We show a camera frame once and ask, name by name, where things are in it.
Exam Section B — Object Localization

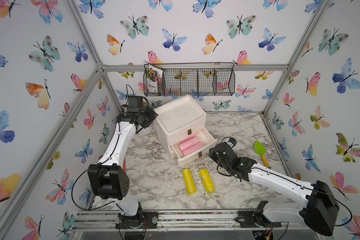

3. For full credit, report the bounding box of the white drawer cabinet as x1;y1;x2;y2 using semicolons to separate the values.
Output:
154;95;207;160

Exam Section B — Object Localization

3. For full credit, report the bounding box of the black wire wall basket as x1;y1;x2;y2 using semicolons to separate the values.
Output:
143;62;236;97

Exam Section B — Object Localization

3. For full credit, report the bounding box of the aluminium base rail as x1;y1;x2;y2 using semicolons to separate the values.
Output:
71;209;307;232

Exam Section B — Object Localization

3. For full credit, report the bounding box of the yellow trash bag roll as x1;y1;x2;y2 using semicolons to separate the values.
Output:
182;169;197;195
199;169;216;194

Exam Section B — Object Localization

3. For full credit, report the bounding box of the green toy shovel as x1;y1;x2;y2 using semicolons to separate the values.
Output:
254;141;272;169

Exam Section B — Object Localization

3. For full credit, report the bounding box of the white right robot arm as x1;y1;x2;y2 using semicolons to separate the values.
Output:
209;142;340;237

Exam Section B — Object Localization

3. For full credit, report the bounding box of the flower seed packet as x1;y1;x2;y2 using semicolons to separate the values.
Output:
145;64;163;94

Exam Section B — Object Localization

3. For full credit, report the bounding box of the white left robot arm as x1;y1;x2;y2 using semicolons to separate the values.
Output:
87;96;158;217

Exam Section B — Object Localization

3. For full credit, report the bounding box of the pink trash bag roll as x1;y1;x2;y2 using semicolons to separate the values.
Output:
179;137;200;151
180;133;198;143
182;142;204;156

